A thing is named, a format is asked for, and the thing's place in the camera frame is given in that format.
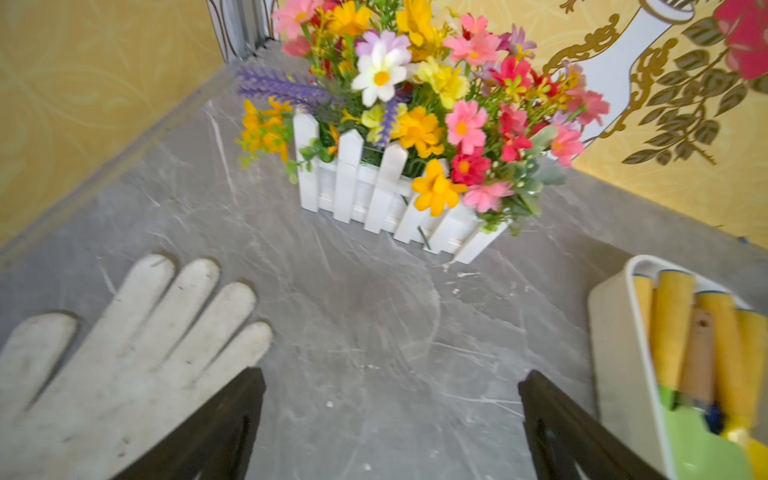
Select green narrow trowel yellow handle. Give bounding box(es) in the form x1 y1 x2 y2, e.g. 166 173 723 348
650 269 695 410

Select white plastic storage box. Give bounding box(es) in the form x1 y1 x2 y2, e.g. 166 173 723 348
588 255 767 479

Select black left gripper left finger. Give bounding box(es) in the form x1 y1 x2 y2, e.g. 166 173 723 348
115 367 266 479

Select green trowel brown wooden handle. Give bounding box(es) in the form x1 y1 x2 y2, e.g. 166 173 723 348
661 307 753 479

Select green pointed trowel yellow handle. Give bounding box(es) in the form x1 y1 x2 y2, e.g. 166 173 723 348
633 275 654 340

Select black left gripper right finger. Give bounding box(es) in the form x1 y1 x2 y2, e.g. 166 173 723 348
518 370 664 479

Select white work glove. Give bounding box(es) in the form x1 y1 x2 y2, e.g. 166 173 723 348
1 254 273 479

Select artificial flowers white fence planter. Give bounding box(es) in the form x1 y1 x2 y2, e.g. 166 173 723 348
238 1 610 264

